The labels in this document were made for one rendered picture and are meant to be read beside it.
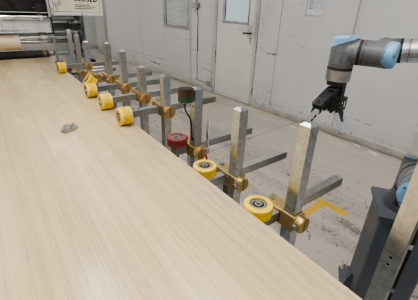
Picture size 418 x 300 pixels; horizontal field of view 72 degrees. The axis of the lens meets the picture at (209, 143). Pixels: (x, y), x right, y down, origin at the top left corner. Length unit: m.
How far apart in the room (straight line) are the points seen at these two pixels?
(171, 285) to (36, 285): 0.25
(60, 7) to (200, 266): 2.86
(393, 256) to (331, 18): 3.29
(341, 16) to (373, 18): 0.34
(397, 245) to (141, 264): 0.52
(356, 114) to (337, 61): 2.57
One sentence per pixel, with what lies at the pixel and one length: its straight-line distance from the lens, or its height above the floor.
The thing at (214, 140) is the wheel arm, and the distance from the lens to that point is 1.27.
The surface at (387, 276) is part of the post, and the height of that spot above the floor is 0.87.
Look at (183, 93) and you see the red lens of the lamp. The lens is 1.05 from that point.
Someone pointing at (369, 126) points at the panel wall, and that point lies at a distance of 3.70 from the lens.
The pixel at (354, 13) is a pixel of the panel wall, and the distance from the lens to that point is 3.70.
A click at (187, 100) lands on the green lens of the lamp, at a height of 1.07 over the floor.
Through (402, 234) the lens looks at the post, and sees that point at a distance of 0.71.
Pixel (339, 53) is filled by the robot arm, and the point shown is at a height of 1.25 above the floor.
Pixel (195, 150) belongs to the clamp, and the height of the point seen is 0.86.
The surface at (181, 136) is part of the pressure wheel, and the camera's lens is 1.17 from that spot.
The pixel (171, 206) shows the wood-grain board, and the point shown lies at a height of 0.90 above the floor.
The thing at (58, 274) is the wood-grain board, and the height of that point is 0.90.
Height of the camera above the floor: 1.38
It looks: 25 degrees down
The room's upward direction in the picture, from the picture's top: 2 degrees clockwise
